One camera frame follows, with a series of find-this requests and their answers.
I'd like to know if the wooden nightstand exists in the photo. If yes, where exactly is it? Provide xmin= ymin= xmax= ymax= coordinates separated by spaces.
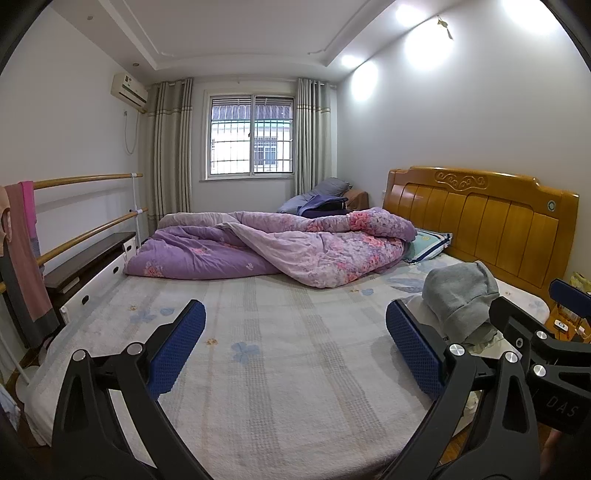
xmin=544 ymin=300 xmax=591 ymax=343

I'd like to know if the white pillow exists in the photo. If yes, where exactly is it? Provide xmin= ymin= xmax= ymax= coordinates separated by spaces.
xmin=496 ymin=279 xmax=551 ymax=324

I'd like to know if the person's right hand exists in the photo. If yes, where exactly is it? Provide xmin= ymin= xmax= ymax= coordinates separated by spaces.
xmin=542 ymin=427 xmax=563 ymax=468

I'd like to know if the grey hoodie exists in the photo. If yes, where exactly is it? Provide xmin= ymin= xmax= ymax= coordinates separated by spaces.
xmin=422 ymin=261 xmax=500 ymax=343

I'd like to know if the wooden headboard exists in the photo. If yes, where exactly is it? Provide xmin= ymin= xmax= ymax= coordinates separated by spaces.
xmin=382 ymin=166 xmax=580 ymax=308

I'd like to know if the dark blue clothes pile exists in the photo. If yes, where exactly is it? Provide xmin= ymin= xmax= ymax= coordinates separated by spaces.
xmin=297 ymin=196 xmax=350 ymax=219

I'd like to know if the white floral bed blanket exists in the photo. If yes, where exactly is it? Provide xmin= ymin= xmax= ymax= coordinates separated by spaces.
xmin=23 ymin=263 xmax=550 ymax=480

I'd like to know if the pink hanging garment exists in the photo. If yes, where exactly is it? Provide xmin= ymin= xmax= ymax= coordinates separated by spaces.
xmin=4 ymin=181 xmax=55 ymax=321

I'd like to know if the white air conditioner cable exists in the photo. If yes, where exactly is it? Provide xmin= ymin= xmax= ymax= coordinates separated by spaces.
xmin=123 ymin=110 xmax=139 ymax=155

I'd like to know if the teal striped pillow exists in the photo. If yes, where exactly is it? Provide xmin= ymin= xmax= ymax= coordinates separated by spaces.
xmin=403 ymin=228 xmax=454 ymax=265

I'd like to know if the wooden barre rail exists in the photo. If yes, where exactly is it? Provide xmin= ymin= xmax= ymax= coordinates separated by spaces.
xmin=32 ymin=173 xmax=144 ymax=191
xmin=36 ymin=209 xmax=149 ymax=269

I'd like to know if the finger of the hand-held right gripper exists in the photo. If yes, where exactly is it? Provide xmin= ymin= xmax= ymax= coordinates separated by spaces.
xmin=488 ymin=296 xmax=561 ymax=370
xmin=549 ymin=279 xmax=591 ymax=320

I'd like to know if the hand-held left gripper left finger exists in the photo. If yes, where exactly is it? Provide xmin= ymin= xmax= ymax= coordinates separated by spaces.
xmin=52 ymin=300 xmax=206 ymax=480

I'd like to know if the brown cushion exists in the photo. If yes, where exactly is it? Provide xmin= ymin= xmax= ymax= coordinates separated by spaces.
xmin=345 ymin=188 xmax=370 ymax=212

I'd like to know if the white air conditioner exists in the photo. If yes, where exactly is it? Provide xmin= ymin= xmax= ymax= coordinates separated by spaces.
xmin=111 ymin=72 xmax=149 ymax=110

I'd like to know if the white barre post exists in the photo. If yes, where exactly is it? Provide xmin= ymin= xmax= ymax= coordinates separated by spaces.
xmin=131 ymin=173 xmax=140 ymax=243

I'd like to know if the grey striped curtain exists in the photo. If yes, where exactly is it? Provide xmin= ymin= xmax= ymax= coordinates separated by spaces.
xmin=294 ymin=78 xmax=332 ymax=198
xmin=147 ymin=78 xmax=195 ymax=224

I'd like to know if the barred window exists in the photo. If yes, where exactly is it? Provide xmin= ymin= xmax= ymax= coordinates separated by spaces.
xmin=204 ymin=93 xmax=297 ymax=180

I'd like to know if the dark grey hanging garment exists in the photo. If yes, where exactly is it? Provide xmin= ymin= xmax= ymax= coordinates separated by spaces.
xmin=0 ymin=249 xmax=62 ymax=350

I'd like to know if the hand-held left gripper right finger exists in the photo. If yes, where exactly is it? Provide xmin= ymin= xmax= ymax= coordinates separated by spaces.
xmin=379 ymin=300 xmax=541 ymax=480

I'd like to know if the purple floral quilt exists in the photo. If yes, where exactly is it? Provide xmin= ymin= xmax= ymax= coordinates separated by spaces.
xmin=126 ymin=207 xmax=419 ymax=289

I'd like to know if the white cabinet with dark top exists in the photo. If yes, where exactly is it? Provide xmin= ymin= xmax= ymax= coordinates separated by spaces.
xmin=44 ymin=232 xmax=138 ymax=325

